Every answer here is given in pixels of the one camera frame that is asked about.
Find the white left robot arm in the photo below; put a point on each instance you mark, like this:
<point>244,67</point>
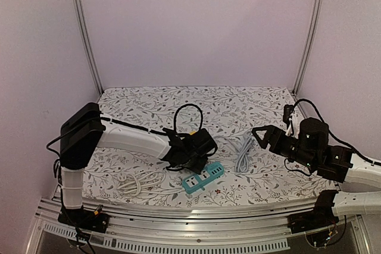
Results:
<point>89,129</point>

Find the floral patterned table mat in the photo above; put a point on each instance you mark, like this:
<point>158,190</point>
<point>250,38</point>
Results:
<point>118,176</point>

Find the teal white power strip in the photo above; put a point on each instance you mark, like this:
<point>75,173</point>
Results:
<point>196,182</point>

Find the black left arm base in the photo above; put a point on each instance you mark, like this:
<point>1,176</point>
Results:
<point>83,219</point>

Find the left aluminium frame post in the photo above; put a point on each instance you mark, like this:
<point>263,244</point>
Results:
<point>84,35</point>

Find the aluminium frame post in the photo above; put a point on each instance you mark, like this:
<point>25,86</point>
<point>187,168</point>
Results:
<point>307,47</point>
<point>84,35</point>

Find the right aluminium frame post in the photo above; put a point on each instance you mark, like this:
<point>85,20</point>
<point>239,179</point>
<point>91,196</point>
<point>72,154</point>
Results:
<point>307,47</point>

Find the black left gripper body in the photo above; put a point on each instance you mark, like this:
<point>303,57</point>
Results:
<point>191,164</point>

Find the aluminium front rail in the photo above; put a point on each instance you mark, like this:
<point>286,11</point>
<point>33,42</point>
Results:
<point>154,229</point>

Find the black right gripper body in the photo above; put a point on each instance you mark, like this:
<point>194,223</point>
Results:
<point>274,140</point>

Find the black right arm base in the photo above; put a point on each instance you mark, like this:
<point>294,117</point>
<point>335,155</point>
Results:
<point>315,218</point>

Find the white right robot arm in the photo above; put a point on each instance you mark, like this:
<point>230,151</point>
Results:
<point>358,175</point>

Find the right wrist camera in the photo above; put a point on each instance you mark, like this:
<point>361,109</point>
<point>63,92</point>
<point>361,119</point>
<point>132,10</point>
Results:
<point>290,118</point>

